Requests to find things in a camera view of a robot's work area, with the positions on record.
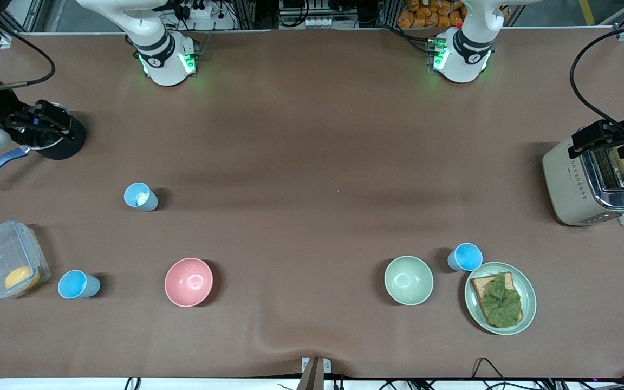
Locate light blue plastic cup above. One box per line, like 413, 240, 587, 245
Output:
447, 243, 483, 272
57, 270, 101, 300
123, 183, 159, 212

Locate cream and chrome toaster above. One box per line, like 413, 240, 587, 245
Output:
542, 135, 624, 227

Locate clear plastic food container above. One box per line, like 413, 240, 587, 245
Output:
0, 220, 52, 300

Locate yellow round food item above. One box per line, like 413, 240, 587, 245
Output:
4, 265, 41, 291

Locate pale green plate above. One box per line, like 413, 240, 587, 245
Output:
464, 262, 537, 336

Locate white power strip with plugs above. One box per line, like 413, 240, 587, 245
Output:
178, 1, 213, 20

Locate bread slice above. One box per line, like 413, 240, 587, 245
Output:
470, 272, 524, 329

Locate green lettuce leaf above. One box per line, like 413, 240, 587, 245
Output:
480, 272, 523, 328

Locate bag of orange buns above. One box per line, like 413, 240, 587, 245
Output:
397, 0, 465, 29

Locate pink bowl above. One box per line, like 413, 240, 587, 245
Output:
164, 257, 214, 308

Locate pale green bowl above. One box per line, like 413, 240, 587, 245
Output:
384, 256, 434, 306

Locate brown table cloth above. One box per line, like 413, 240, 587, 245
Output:
0, 28, 624, 380

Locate black pot with blue handle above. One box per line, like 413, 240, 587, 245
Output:
0, 102, 87, 187

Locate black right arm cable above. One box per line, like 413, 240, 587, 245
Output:
0, 15, 56, 92

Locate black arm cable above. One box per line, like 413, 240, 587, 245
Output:
0, 15, 56, 92
569, 24, 624, 142

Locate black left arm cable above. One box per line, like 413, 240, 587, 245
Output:
569, 24, 624, 142

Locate black looped cable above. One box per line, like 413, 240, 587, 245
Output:
472, 357, 508, 381

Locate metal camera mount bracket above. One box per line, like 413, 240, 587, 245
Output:
297, 356, 332, 390

